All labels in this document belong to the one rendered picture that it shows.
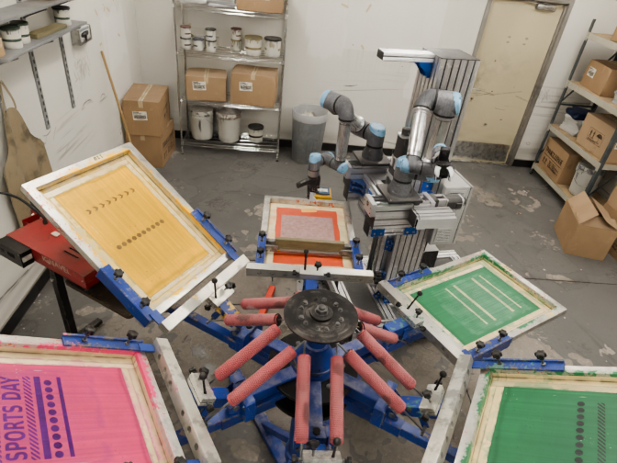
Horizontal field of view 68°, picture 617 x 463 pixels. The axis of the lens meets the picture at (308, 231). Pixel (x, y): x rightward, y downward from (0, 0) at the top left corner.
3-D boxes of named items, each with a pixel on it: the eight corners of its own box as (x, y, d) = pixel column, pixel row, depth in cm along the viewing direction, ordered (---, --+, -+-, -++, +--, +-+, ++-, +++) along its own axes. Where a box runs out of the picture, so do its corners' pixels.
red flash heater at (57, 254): (6, 248, 240) (0, 230, 233) (81, 211, 275) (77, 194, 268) (87, 293, 219) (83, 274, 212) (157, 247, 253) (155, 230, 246)
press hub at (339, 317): (261, 448, 267) (274, 271, 192) (327, 451, 270) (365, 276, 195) (256, 521, 235) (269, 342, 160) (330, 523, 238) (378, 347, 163)
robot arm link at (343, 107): (362, 99, 274) (350, 172, 301) (348, 94, 280) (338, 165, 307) (349, 102, 266) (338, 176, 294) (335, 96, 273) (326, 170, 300)
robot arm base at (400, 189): (405, 185, 289) (409, 171, 283) (415, 197, 277) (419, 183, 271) (383, 186, 285) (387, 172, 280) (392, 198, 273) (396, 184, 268)
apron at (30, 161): (51, 201, 362) (17, 66, 304) (61, 202, 363) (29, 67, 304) (18, 240, 319) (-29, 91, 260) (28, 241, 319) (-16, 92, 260)
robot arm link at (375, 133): (375, 149, 308) (379, 129, 300) (361, 141, 315) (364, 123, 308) (387, 144, 315) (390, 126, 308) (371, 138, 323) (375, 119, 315)
